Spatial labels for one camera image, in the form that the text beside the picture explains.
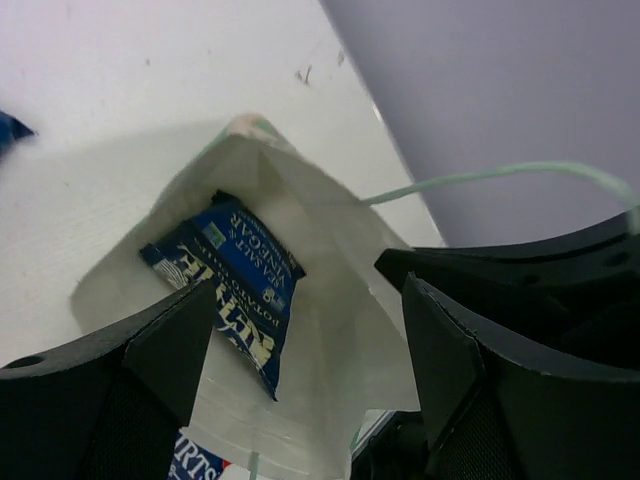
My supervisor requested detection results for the blue cookie snack packet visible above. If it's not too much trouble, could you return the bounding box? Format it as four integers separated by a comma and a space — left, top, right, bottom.
0, 111, 37, 159

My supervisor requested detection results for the green printed paper bag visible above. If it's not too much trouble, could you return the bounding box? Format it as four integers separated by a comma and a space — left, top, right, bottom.
69, 113, 640, 480

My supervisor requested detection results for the blue white snack packet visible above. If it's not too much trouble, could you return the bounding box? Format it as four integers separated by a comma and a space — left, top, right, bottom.
139, 191, 306, 398

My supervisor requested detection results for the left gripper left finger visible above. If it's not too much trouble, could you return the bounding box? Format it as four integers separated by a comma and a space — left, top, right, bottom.
1, 283, 214, 479

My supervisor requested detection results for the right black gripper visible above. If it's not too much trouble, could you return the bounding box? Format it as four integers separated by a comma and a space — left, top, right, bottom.
374, 215, 639, 370

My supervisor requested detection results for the dark blue red snack packet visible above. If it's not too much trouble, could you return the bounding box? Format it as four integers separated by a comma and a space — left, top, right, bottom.
168, 431, 230, 480

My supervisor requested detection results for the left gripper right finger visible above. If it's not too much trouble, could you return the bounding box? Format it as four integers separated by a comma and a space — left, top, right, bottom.
402, 275, 639, 479

